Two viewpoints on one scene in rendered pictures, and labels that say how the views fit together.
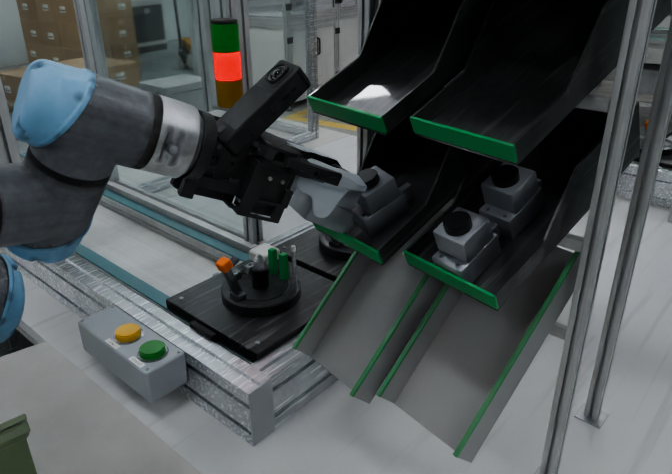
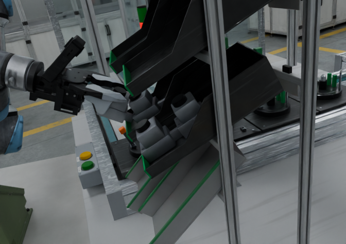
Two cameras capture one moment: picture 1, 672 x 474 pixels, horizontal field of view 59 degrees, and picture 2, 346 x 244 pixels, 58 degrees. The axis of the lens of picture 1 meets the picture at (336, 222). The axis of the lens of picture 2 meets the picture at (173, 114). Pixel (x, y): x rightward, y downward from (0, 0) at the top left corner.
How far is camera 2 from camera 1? 49 cm
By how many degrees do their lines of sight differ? 30
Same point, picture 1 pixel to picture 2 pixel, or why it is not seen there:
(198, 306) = (119, 148)
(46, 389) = (63, 173)
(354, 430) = not seen: hidden behind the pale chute
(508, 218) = (178, 125)
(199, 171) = (30, 89)
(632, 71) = (211, 39)
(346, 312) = not seen: hidden behind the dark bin
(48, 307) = (86, 138)
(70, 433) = (57, 194)
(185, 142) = (17, 76)
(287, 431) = (133, 218)
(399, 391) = (154, 211)
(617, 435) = not seen: outside the picture
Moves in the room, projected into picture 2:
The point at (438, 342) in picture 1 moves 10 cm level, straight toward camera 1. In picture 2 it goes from (176, 190) to (146, 216)
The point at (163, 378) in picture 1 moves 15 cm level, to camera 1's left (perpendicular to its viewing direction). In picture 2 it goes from (88, 179) to (57, 171)
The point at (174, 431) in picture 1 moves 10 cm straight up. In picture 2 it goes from (90, 204) to (83, 179)
